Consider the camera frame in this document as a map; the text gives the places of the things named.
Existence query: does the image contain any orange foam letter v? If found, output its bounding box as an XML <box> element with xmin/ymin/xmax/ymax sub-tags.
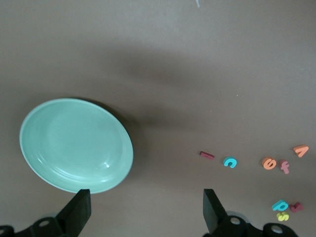
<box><xmin>293</xmin><ymin>145</ymin><xmax>310</xmax><ymax>158</ymax></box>

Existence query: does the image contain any dark red foam letter l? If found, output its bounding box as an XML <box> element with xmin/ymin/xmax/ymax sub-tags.
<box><xmin>199</xmin><ymin>151</ymin><xmax>215</xmax><ymax>161</ymax></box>

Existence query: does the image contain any orange foam letter e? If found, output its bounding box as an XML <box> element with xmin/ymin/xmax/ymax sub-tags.
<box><xmin>262</xmin><ymin>157</ymin><xmax>277</xmax><ymax>170</ymax></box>

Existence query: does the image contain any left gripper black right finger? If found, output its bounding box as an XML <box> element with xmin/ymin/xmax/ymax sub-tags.
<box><xmin>203</xmin><ymin>189</ymin><xmax>230</xmax><ymax>234</ymax></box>

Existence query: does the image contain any green plate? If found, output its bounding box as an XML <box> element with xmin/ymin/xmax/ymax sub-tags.
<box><xmin>19</xmin><ymin>98</ymin><xmax>134</xmax><ymax>194</ymax></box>

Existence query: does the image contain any pink foam letter f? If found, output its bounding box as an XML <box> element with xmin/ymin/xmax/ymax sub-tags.
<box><xmin>279</xmin><ymin>159</ymin><xmax>290</xmax><ymax>175</ymax></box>

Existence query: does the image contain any brown table cover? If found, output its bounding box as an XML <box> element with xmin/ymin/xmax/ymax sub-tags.
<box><xmin>0</xmin><ymin>0</ymin><xmax>316</xmax><ymax>237</ymax></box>

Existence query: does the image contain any teal foam letter c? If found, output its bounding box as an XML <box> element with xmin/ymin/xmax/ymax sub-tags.
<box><xmin>223</xmin><ymin>156</ymin><xmax>237</xmax><ymax>169</ymax></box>

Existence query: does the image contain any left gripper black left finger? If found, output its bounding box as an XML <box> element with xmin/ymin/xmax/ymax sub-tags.
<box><xmin>56</xmin><ymin>189</ymin><xmax>92</xmax><ymax>237</ymax></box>

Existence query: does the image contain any teal foam letter p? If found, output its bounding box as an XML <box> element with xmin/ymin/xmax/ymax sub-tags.
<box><xmin>271</xmin><ymin>199</ymin><xmax>289</xmax><ymax>211</ymax></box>

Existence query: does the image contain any dark red foam letter r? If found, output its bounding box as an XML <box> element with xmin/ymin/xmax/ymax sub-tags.
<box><xmin>289</xmin><ymin>201</ymin><xmax>302</xmax><ymax>213</ymax></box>

